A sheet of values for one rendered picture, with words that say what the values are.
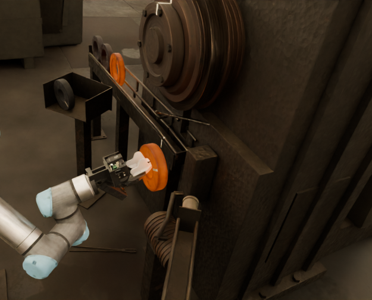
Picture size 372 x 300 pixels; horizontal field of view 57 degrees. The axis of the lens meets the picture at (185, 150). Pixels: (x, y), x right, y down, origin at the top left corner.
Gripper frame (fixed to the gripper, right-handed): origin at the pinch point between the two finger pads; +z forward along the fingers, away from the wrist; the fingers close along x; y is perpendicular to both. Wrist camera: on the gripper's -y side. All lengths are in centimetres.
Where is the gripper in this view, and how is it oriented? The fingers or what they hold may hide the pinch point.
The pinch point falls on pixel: (152, 162)
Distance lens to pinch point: 109.9
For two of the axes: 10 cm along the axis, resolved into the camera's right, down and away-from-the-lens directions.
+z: 8.8, -3.9, 2.7
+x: -4.6, -5.9, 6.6
